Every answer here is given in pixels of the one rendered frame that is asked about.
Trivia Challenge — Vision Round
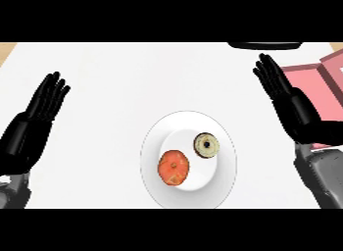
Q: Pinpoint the pale round dark-rimmed vegetable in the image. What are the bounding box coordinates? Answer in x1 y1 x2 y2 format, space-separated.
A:
192 131 222 160

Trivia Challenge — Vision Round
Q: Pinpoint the white oval plate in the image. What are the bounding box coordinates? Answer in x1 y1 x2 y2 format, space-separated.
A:
139 110 240 210

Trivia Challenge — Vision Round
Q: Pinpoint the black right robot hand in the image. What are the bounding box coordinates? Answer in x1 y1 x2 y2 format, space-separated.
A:
251 53 343 147

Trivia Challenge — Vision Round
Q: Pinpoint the pink cardboard box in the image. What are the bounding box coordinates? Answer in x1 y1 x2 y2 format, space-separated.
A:
280 42 343 151

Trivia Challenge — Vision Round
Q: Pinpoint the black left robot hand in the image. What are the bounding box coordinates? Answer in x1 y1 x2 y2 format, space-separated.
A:
0 71 73 182

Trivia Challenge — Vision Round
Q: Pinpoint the black rounded object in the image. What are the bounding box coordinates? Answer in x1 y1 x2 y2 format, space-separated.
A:
226 41 305 51

